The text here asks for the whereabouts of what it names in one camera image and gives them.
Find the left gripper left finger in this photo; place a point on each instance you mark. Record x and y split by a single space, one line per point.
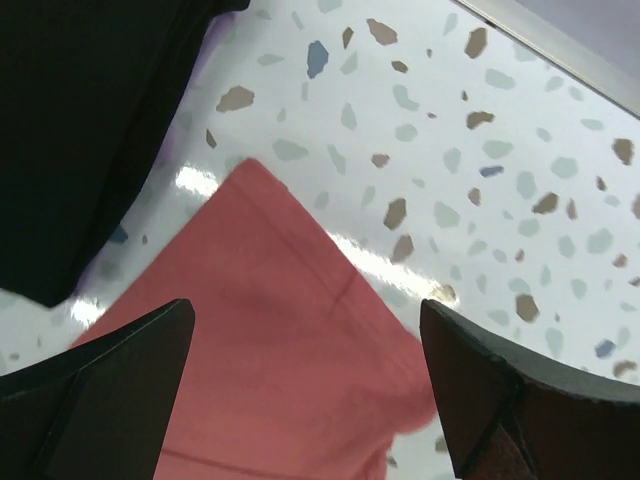
100 410

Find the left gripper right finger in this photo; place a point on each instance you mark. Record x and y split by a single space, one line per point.
508 412

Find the dusty pink t shirt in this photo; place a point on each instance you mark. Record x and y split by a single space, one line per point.
297 369

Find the folded black t shirt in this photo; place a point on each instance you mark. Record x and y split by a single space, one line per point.
88 91

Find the aluminium frame rail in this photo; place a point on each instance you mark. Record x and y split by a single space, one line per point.
597 42

